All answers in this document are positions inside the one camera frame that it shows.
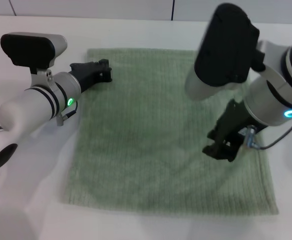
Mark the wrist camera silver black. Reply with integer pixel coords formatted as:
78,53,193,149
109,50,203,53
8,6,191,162
0,31,68,88
185,2,266,102

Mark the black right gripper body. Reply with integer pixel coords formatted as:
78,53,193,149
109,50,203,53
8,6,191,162
217,98,252,141

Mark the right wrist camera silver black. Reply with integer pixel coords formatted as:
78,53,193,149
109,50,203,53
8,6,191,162
185,2,266,102

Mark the wrist cable with plug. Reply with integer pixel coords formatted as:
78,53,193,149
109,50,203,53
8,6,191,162
244,119,292,151
56,101,79,127

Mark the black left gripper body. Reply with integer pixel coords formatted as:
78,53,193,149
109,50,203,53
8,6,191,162
69,61,96,92

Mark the green ribbed towel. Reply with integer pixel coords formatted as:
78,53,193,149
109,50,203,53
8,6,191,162
60,47,279,216

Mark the left wrist cable with plug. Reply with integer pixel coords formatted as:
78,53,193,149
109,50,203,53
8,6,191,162
56,101,79,127

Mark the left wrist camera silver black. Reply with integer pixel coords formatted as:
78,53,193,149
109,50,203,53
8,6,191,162
0,31,68,88

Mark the right wrist cable with plug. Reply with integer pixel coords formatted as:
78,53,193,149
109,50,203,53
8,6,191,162
244,119,292,151

